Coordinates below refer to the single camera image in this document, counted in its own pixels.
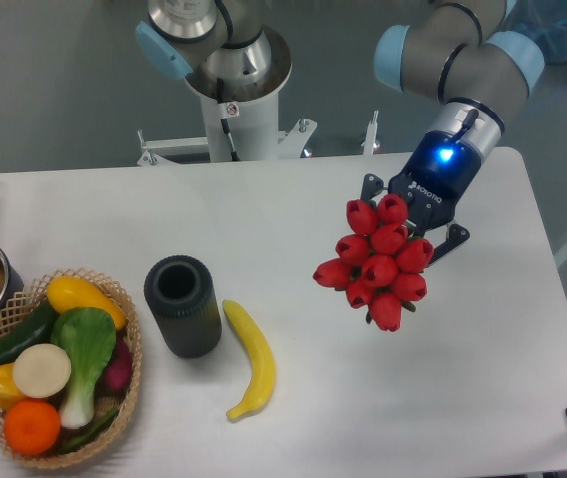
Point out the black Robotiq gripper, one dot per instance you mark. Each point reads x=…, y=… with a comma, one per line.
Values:
x=431, y=183

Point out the green cucumber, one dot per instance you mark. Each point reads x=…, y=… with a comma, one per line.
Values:
x=34, y=329

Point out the white round radish slice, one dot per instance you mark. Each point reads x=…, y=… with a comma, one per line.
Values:
x=41, y=371

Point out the yellow squash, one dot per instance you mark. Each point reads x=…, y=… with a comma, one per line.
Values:
x=69, y=292

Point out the orange fruit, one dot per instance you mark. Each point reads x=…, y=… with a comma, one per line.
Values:
x=32, y=427

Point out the yellow bell pepper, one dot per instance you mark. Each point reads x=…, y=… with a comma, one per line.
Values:
x=10, y=394

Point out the dark grey ribbed vase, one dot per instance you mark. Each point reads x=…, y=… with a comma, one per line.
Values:
x=180, y=293

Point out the woven wicker basket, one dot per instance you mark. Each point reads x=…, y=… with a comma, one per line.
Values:
x=19, y=307

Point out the green chili pepper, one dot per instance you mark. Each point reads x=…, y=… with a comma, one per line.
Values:
x=89, y=434

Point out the blue plastic bag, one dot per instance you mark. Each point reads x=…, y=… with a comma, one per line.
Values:
x=545, y=22

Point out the purple sweet potato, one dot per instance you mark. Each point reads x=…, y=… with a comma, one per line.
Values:
x=118, y=373

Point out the yellow banana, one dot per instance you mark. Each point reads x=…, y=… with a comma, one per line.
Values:
x=262, y=361

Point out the red tulip bouquet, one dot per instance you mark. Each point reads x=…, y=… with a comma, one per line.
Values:
x=379, y=265

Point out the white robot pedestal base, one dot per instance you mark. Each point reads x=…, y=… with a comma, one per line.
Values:
x=239, y=97

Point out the green bok choy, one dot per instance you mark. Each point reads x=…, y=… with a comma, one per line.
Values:
x=87, y=335

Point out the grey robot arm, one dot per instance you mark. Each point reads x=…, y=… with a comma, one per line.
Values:
x=481, y=74

